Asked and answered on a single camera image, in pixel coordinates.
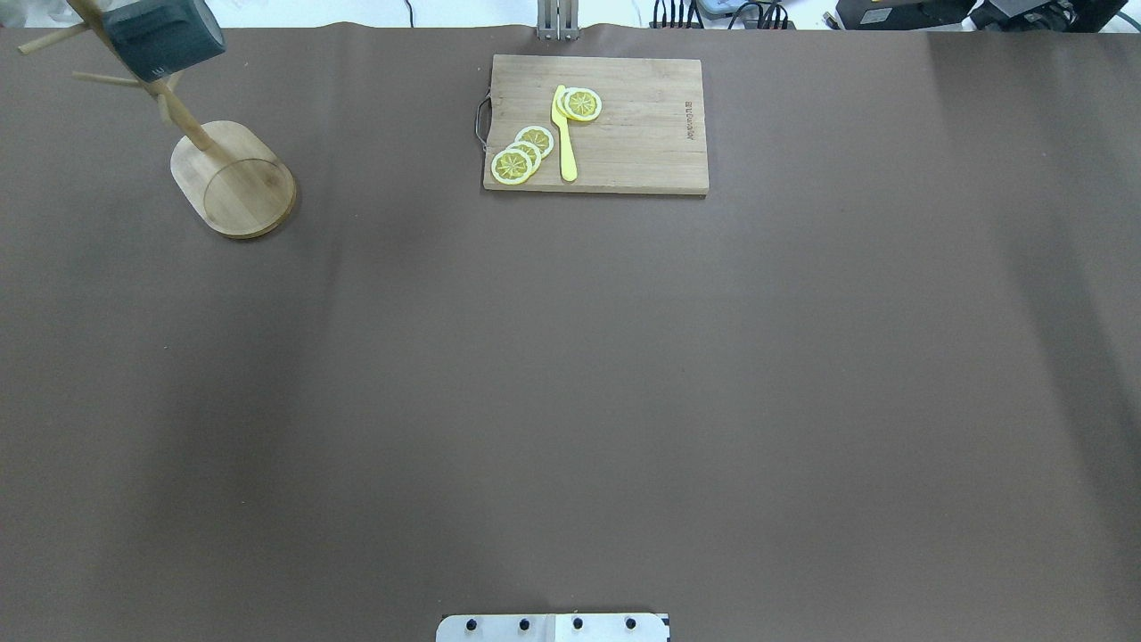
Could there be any lemon slice on knife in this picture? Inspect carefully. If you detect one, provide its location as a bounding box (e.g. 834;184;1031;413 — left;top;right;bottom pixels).
555;86;602;122

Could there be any dark teal cup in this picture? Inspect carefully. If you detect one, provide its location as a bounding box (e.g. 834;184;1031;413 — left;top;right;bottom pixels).
102;1;227;82

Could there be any wooden cutting board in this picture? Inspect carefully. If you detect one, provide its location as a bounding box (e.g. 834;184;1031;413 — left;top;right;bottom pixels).
482;52;710;196

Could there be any aluminium frame post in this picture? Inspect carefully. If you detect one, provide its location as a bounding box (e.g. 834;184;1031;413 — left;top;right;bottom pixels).
537;0;581;42

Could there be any yellow plastic knife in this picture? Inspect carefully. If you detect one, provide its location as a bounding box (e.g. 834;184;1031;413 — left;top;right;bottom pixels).
550;86;578;182

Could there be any wooden cup storage rack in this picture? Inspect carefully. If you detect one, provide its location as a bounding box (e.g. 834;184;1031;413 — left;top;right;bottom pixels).
17;1;299;239

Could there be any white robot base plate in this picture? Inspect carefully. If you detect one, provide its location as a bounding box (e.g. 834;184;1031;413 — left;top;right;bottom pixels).
435;613;672;641

